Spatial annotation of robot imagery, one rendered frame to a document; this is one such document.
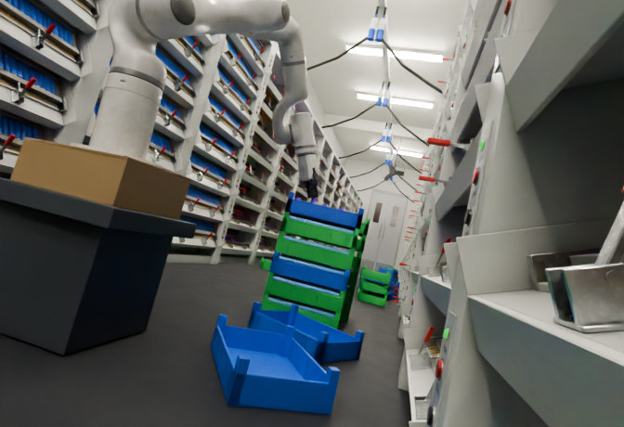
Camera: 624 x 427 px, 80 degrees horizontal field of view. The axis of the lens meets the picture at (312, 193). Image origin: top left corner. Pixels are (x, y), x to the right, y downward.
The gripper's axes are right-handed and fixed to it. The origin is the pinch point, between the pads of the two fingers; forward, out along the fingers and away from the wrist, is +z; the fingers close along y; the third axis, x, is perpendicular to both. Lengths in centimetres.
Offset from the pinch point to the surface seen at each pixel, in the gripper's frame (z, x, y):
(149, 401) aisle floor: 24, -66, 71
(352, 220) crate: 12.6, 9.6, 11.4
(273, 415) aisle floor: 33, -47, 74
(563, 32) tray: -13, -37, 122
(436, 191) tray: 3, 11, 57
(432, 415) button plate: 17, -41, 109
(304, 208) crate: 5.4, -5.4, 1.8
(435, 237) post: 15, 7, 58
